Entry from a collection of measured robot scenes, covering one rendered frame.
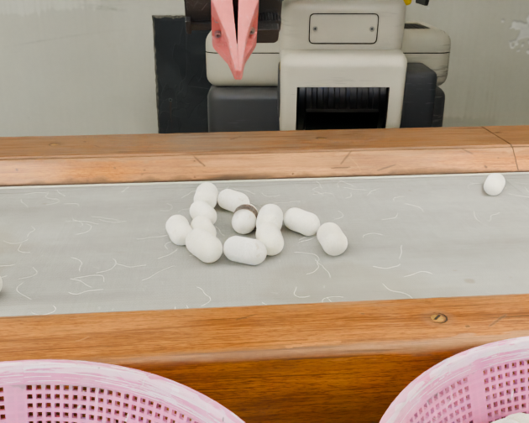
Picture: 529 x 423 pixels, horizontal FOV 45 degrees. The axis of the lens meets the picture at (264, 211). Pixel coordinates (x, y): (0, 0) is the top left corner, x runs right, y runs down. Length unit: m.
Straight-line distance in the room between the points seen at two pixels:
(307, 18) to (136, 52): 1.55
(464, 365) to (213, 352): 0.13
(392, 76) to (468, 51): 1.56
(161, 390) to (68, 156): 0.43
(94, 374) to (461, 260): 0.30
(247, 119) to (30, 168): 0.83
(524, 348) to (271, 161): 0.39
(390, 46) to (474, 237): 0.68
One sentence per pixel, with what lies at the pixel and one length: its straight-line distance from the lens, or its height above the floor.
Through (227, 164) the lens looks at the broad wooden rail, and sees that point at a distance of 0.69.
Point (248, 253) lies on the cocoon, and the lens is 0.49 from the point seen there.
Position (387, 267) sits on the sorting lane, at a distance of 0.50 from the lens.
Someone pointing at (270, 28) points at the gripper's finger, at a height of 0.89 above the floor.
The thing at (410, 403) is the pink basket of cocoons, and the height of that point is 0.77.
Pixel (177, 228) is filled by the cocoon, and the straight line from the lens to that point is 0.52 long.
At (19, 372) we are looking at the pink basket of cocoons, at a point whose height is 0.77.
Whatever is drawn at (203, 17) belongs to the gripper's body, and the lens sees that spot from 0.72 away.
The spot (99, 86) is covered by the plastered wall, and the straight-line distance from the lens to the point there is 2.71.
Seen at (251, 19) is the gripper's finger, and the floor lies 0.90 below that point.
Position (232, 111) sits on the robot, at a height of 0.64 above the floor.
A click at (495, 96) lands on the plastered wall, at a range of 2.79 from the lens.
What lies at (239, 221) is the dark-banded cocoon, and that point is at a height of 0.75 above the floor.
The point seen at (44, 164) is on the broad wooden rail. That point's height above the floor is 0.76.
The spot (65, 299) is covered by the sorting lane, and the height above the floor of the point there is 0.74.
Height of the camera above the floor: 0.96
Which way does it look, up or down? 22 degrees down
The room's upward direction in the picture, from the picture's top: straight up
